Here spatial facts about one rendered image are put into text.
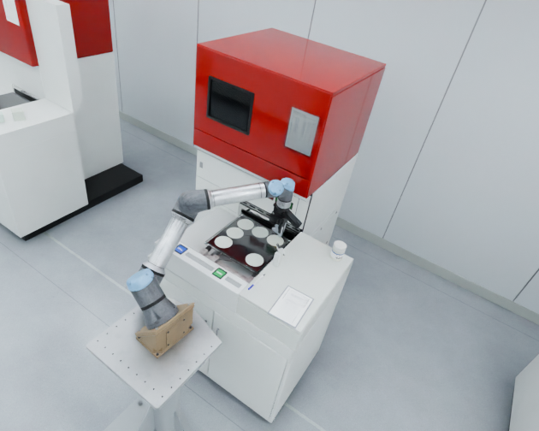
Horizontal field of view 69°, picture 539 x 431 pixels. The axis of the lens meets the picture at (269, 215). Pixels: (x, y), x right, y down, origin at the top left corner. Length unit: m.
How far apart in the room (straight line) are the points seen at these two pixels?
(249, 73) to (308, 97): 0.34
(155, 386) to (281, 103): 1.40
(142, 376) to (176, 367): 0.14
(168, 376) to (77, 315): 1.43
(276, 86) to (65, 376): 2.12
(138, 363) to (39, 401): 1.07
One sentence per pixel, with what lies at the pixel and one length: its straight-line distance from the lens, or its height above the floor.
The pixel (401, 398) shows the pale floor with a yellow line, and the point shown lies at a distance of 3.03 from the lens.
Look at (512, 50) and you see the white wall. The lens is 3.24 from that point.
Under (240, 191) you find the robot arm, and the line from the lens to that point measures 1.80.
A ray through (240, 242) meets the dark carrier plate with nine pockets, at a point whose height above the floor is 0.90.
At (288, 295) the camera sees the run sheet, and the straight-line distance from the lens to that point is 1.96.
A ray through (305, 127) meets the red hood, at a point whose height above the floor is 1.61.
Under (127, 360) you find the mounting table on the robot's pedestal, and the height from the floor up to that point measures 0.82.
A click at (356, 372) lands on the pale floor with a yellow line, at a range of 3.00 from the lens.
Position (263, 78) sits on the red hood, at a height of 1.77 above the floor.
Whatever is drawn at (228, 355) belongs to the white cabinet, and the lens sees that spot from 2.34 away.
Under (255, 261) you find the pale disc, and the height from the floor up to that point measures 0.90.
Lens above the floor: 2.42
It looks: 37 degrees down
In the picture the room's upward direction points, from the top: 11 degrees clockwise
